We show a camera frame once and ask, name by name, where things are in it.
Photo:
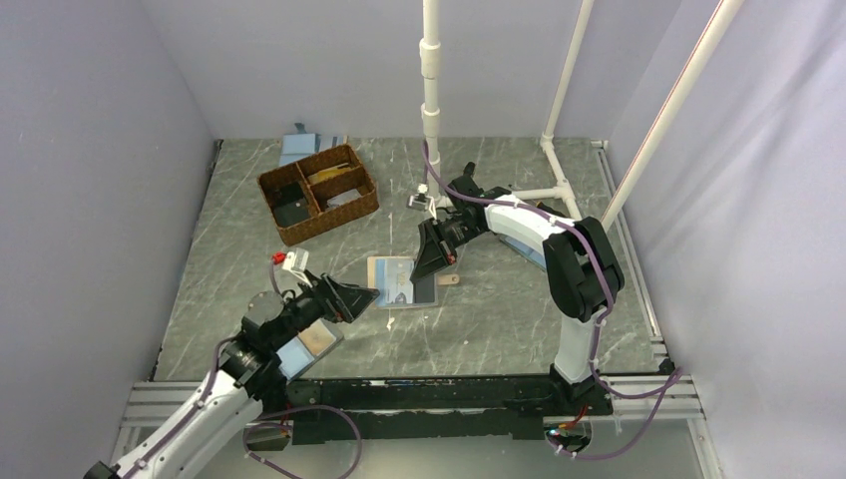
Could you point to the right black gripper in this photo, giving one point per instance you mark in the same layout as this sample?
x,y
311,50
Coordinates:
x,y
435,253

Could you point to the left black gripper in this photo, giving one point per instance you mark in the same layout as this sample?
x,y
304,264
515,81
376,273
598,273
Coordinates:
x,y
339,301

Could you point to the silver grey vip card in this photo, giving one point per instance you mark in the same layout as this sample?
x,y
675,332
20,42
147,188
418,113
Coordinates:
x,y
392,279

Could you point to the tan blue card holder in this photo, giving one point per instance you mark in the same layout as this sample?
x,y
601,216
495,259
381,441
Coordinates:
x,y
425,291

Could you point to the gold credit card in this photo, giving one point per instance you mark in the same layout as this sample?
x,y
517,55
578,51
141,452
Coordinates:
x,y
328,173

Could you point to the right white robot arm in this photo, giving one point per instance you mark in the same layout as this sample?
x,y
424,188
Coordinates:
x,y
583,272

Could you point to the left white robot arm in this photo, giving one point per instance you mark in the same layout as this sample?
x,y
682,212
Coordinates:
x,y
281,336

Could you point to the blue orange card holder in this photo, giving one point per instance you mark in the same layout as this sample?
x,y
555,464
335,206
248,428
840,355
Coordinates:
x,y
308,347

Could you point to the blue open card holder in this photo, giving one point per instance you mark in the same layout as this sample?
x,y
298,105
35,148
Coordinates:
x,y
525,251

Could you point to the blue card holder at back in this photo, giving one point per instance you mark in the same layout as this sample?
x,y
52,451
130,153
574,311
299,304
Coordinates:
x,y
302,144

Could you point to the brown wicker divided basket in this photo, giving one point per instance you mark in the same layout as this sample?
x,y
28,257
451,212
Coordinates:
x,y
333,203

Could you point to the black item in basket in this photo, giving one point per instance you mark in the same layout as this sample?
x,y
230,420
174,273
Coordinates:
x,y
289,205

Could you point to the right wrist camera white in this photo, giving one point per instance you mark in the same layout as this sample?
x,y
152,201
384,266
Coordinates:
x,y
421,200

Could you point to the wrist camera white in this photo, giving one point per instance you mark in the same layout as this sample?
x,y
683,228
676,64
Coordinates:
x,y
421,200
294,260

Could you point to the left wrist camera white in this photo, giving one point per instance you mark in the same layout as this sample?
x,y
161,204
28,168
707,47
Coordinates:
x,y
294,260

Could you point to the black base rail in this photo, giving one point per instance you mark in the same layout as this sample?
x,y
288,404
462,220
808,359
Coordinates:
x,y
521,406

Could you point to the white pvc pipe frame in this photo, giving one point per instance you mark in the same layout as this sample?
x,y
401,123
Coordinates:
x,y
500,65

